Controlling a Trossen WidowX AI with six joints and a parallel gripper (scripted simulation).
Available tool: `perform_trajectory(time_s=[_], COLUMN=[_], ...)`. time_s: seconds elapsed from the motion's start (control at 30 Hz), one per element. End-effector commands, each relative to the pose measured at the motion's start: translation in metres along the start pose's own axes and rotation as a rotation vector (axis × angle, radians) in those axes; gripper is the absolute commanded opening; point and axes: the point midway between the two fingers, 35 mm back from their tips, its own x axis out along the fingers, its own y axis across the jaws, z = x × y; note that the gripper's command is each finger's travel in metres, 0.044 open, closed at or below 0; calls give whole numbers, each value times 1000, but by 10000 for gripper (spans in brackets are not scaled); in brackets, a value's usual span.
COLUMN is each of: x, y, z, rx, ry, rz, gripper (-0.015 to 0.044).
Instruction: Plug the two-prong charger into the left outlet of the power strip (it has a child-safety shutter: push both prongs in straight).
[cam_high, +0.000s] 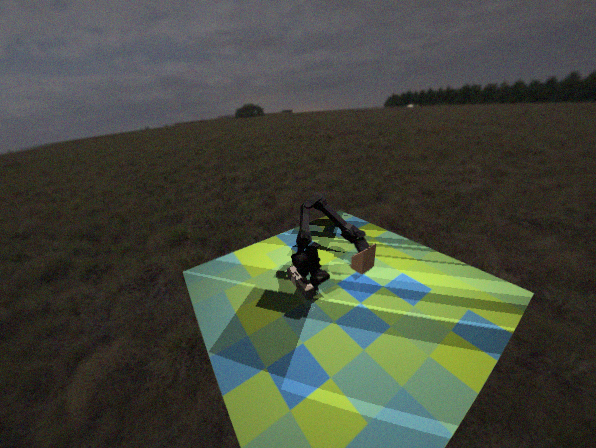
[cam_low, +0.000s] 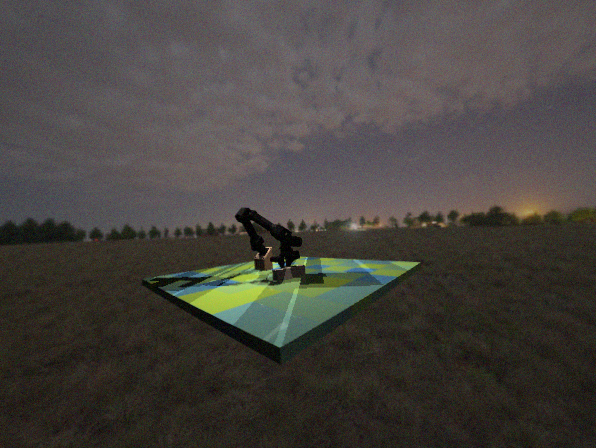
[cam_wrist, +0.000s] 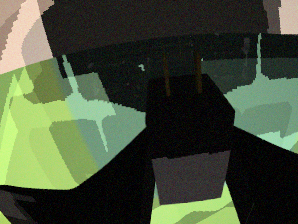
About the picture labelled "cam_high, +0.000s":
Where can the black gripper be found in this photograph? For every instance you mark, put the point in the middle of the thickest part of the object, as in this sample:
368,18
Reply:
318,274

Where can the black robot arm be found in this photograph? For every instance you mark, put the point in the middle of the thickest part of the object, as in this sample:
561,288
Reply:
349,232

